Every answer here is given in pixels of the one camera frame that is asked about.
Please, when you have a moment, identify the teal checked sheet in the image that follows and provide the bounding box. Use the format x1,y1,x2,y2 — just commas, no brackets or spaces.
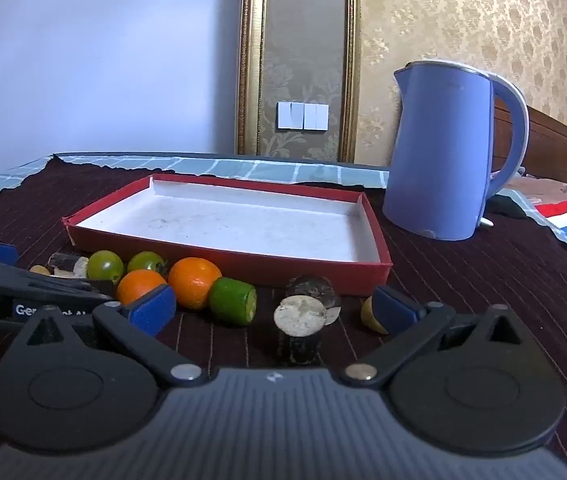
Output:
0,154,391,221

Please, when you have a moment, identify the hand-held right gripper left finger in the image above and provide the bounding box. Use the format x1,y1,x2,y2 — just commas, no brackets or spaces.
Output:
26,282,204,387

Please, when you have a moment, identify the red cardboard box tray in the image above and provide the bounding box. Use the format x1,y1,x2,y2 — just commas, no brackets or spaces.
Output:
62,174,394,296

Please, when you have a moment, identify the blue electric kettle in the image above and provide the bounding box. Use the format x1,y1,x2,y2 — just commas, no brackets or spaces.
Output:
382,60,529,242

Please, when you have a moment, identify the green cucumber piece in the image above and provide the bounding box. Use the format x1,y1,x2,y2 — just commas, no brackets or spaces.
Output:
208,277,257,327

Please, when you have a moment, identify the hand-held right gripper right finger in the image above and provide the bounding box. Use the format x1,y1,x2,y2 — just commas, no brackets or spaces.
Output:
343,285,521,388

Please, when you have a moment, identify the dark water chestnut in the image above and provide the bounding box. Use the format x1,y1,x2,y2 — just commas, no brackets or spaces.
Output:
286,275,343,326

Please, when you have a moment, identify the gold framed wall panel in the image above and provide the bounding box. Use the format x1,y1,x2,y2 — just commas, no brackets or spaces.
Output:
236,0,363,163

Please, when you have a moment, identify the white wall light switch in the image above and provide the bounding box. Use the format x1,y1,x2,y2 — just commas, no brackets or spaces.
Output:
276,101,329,132

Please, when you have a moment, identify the dark maroon striped cloth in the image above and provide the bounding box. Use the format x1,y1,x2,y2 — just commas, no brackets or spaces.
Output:
0,157,567,461

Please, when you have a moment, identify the green tomato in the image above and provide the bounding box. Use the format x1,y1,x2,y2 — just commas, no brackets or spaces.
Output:
127,251,167,276
86,250,125,282

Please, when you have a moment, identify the dark sugarcane piece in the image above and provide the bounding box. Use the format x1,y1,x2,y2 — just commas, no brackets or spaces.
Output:
47,253,90,279
273,295,327,366

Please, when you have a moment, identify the large orange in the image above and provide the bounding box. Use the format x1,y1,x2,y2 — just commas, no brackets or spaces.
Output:
167,257,223,311

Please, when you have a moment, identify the small orange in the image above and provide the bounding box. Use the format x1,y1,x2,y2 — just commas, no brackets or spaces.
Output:
116,269,166,306

